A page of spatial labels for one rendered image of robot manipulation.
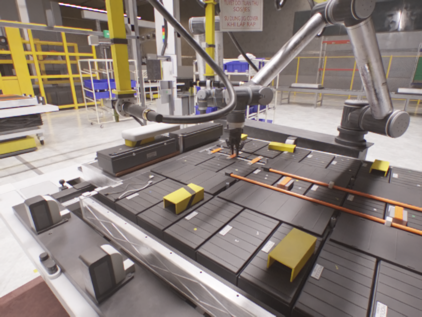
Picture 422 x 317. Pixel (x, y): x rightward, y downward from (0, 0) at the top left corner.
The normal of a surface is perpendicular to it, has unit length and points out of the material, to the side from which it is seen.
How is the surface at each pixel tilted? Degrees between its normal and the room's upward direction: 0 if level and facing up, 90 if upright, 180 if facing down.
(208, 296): 90
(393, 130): 92
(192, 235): 0
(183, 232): 0
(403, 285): 0
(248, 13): 90
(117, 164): 90
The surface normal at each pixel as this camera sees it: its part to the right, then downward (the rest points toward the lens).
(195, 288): -0.61, 0.28
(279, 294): 0.00, -0.94
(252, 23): 0.26, 0.34
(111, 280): 0.79, 0.22
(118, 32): 0.61, 0.28
